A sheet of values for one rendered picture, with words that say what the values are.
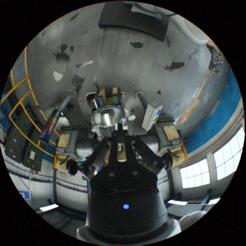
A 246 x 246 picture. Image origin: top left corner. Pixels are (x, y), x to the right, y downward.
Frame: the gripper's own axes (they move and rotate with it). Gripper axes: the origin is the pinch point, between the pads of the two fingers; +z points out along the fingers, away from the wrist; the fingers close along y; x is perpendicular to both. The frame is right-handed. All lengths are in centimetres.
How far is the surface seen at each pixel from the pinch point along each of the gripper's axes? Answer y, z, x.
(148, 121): 14.7, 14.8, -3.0
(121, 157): 0, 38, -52
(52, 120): -33.7, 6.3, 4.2
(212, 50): 166, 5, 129
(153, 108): 14.7, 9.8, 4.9
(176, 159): 54, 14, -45
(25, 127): -322, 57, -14
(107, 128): -5.8, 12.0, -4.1
